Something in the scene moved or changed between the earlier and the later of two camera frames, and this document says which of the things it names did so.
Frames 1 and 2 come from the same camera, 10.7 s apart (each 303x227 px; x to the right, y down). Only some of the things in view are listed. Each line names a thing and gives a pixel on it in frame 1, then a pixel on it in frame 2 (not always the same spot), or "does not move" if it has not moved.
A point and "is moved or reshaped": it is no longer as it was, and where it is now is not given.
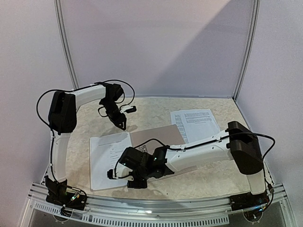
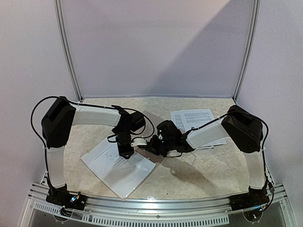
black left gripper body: x=110 y=105 → x=121 y=138
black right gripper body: x=136 y=179 → x=154 y=144
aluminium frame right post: x=250 y=48 does not move
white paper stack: x=195 y=125 does not move
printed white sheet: x=105 y=151 is moved or reshaped
